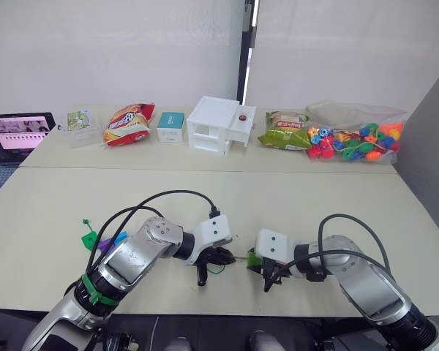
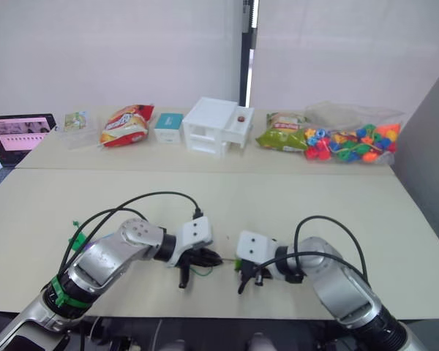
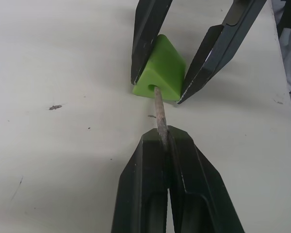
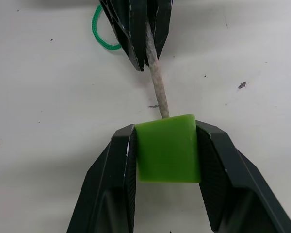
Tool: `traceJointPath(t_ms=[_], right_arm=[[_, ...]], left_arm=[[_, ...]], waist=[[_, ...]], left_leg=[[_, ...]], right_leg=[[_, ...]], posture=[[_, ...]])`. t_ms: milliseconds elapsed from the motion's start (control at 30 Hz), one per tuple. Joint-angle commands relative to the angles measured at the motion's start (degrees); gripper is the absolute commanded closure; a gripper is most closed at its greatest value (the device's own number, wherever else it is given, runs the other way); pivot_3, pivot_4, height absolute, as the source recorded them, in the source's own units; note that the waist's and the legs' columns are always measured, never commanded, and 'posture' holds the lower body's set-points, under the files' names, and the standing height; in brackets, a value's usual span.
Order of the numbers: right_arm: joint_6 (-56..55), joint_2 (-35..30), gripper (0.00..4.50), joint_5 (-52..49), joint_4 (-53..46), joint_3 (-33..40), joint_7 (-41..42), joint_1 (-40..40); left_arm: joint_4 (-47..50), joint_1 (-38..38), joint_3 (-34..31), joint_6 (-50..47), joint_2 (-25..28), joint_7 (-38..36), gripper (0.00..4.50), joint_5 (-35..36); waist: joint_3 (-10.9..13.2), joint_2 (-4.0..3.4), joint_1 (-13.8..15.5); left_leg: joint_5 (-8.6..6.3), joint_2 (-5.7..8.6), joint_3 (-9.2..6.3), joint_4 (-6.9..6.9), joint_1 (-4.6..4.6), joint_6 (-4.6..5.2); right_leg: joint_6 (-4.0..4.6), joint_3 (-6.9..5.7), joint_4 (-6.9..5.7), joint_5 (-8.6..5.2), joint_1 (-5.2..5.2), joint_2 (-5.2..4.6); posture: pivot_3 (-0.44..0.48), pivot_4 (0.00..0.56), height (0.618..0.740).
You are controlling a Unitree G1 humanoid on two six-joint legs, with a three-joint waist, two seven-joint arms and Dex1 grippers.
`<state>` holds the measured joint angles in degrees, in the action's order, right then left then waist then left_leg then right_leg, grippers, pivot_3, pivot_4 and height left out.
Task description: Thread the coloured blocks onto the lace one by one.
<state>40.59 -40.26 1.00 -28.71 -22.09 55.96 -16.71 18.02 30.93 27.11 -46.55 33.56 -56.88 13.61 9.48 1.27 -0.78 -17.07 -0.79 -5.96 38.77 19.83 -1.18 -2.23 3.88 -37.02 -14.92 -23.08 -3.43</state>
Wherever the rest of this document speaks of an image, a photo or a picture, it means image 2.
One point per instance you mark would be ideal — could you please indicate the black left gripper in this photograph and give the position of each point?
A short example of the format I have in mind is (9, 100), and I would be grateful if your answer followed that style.
(192, 257)

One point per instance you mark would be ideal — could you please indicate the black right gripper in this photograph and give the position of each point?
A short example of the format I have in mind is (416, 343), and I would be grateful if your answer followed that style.
(256, 270)

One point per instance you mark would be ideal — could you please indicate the yellow-green threading block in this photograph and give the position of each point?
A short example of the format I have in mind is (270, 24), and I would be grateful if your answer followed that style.
(237, 264)

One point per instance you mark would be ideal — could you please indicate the green lace with grey tip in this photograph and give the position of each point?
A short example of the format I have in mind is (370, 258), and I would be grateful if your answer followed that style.
(227, 260)

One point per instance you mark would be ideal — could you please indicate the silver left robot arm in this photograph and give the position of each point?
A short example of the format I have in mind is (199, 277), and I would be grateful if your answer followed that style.
(106, 259)

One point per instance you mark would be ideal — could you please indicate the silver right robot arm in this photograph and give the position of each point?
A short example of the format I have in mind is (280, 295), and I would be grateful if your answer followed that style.
(336, 289)

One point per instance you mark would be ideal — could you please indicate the clear bag of coloured blocks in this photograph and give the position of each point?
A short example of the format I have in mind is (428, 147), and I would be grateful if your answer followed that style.
(355, 142)

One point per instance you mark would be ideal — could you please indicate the grey rounded shape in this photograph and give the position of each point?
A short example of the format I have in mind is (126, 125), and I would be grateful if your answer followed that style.
(260, 343)

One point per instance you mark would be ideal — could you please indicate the white drawer cabinet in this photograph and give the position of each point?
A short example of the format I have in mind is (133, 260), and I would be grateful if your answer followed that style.
(208, 128)

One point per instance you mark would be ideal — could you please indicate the teal and white small box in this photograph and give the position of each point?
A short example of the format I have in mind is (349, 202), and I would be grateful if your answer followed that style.
(168, 128)

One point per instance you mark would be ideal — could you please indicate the green snack bag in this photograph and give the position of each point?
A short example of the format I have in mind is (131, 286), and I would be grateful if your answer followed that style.
(283, 135)

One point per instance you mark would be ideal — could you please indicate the red snack bag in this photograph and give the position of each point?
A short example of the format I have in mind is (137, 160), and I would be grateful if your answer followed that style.
(126, 126)

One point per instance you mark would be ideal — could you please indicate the clear plastic box with card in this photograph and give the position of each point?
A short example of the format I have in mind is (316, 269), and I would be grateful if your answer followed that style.
(78, 129)

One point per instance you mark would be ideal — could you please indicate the grey partition panel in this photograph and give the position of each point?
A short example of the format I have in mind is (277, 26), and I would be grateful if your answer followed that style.
(431, 183)

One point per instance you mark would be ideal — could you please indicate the black laptop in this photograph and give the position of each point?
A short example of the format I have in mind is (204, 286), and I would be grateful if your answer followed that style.
(18, 133)

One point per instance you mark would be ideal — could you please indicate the black window pillar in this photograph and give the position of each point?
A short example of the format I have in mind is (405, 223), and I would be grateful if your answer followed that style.
(248, 22)

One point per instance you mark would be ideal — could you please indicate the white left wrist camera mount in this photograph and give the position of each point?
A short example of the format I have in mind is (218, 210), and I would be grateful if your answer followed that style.
(194, 234)

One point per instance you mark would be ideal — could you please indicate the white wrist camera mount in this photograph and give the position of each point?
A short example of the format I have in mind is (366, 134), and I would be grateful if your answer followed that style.
(194, 234)
(254, 246)

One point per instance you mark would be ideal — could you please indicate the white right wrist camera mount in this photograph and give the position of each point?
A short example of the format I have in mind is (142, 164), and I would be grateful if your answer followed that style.
(254, 246)

